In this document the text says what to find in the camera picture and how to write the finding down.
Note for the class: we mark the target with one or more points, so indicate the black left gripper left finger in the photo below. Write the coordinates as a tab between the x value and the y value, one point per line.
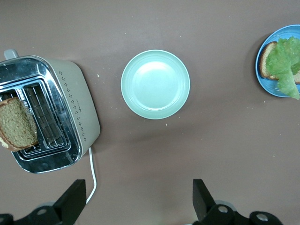
70	204

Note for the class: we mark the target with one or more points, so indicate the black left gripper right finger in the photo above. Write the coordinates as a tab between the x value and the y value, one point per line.
202	204

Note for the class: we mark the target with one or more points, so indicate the brown bread slice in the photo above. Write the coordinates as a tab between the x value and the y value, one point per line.
264	63
16	124

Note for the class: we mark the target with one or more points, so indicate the green lettuce leaf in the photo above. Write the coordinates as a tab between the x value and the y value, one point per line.
283	63

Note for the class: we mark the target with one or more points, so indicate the green round plate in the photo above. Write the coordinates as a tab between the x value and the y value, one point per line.
155	84

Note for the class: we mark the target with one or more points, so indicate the blue round plate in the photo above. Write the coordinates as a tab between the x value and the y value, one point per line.
269	85

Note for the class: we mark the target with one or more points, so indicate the beige chrome toaster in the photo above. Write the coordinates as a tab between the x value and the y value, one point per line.
79	98

